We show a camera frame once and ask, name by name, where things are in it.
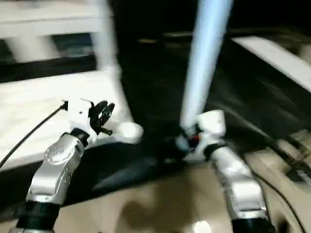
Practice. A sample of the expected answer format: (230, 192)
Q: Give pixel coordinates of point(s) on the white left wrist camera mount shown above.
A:
(81, 114)

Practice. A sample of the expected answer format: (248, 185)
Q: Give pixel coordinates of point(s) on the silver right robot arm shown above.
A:
(238, 179)

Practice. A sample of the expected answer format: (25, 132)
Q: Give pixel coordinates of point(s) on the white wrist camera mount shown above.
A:
(81, 114)
(211, 123)

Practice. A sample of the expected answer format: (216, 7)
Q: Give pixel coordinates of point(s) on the black mat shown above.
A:
(158, 92)

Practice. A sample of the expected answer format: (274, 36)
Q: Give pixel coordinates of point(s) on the white plastic table leg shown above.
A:
(107, 36)
(206, 60)

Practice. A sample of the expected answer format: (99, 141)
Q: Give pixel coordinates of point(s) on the white plastic table top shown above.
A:
(36, 102)

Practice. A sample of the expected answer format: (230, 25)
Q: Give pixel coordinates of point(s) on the white flat board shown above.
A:
(274, 60)

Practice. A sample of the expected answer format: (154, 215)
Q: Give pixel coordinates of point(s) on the white display cabinet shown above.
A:
(48, 24)

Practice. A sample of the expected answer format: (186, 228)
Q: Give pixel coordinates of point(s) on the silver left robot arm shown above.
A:
(56, 165)

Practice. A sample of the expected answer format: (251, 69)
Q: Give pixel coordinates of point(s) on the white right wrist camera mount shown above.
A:
(211, 123)

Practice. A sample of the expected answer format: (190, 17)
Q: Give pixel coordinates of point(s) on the black cabinet with gold label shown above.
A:
(150, 29)

